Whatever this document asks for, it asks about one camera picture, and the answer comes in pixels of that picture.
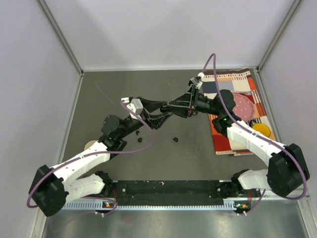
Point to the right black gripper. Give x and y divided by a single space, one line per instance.
184 104

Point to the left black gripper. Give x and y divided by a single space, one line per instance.
155 121

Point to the glossy black charging case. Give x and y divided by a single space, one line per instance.
165 108

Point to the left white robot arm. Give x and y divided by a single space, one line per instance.
53 187

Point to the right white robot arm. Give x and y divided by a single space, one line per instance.
286 166

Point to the pink dotted plate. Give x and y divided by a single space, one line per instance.
244 108

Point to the orange patterned cloth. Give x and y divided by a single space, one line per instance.
242 82

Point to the yellow translucent cup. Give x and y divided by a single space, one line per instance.
262 128

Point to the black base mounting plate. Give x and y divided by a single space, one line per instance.
179 192

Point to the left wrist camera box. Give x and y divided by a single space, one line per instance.
134 106

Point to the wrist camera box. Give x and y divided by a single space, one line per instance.
197 81
134 106

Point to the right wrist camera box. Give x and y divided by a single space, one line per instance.
197 81

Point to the cream mug black handle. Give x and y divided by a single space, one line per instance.
89 144

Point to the aluminium frame rail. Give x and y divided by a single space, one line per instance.
100 216

